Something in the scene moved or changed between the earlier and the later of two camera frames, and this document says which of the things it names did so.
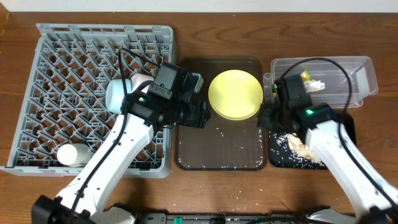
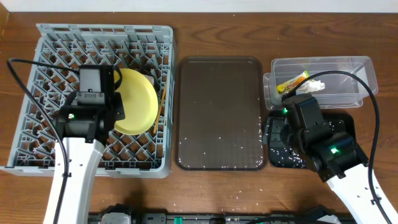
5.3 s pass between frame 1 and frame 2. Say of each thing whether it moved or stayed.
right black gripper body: moved
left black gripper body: moved
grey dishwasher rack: stayed
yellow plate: moved
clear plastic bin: stayed
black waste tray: stayed
